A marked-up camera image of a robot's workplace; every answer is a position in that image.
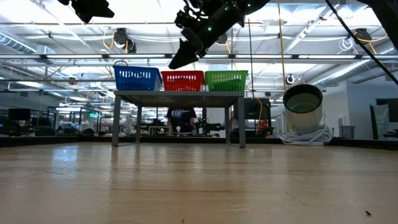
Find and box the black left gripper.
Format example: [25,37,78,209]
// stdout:
[57,0,116,24]

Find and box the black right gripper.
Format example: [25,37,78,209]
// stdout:
[168,0,247,70]

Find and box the red plastic basket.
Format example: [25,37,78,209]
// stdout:
[160,70,206,92]

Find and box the green plastic basket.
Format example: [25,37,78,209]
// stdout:
[204,70,249,93]

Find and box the blue plastic basket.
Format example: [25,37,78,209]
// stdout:
[112,65,164,91]

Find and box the grey perforated metal shelf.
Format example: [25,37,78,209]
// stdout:
[111,90,247,149]

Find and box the person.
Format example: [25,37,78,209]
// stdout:
[165,107,198,135]

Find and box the black computer monitor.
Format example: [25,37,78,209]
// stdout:
[7,108,32,122]

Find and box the grey waste bin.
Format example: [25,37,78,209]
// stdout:
[340,125,356,139]

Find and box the black hanging cable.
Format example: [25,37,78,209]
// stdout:
[247,18,256,100]

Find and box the yellow hanging cable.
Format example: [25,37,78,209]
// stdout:
[276,0,286,91]

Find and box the black aluminium frame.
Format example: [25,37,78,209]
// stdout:
[0,134,398,152]

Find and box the white coiled cable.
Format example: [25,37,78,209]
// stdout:
[279,123,335,146]

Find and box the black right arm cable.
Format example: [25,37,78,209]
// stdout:
[324,0,398,87]

